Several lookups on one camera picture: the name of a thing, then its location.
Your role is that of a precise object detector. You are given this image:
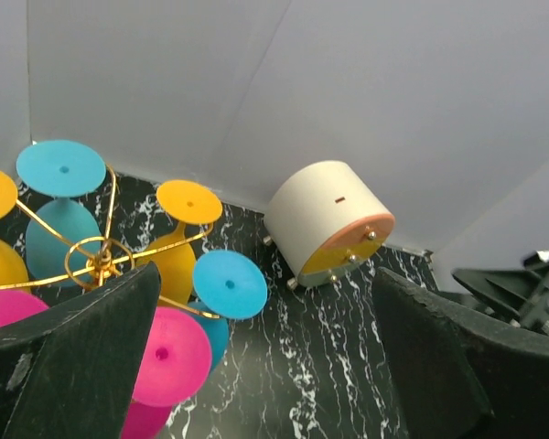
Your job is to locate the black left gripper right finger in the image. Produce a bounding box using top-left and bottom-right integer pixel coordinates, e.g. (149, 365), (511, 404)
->
(371, 268), (549, 438)

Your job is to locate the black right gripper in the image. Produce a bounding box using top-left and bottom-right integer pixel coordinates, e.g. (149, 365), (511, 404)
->
(452, 250), (549, 337)

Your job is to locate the white round drawer cabinet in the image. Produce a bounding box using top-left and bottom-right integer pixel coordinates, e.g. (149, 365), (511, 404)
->
(264, 160), (395, 290)

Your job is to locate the blue wine glass front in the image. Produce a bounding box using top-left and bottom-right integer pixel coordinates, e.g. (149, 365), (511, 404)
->
(188, 250), (268, 369)

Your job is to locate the gold wire glass rack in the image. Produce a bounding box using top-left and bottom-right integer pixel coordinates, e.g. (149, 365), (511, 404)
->
(0, 163), (221, 320)

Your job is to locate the pink wine glass front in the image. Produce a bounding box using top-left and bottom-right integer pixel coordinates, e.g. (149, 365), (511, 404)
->
(121, 306), (212, 438)

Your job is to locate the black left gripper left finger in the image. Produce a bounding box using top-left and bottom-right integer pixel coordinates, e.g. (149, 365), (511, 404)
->
(0, 262), (160, 438)

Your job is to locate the blue wine glass back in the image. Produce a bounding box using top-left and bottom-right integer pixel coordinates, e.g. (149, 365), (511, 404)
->
(16, 140), (106, 279)

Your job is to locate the pink wine glass left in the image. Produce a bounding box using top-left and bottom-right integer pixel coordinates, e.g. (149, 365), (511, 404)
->
(0, 289), (48, 327)

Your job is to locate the pink wine glass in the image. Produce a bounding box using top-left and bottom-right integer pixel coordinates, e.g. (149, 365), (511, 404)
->
(0, 289), (48, 327)
(121, 306), (212, 438)

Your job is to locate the blue wine glass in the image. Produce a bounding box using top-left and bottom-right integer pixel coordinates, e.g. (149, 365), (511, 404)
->
(188, 250), (268, 369)
(16, 140), (106, 279)

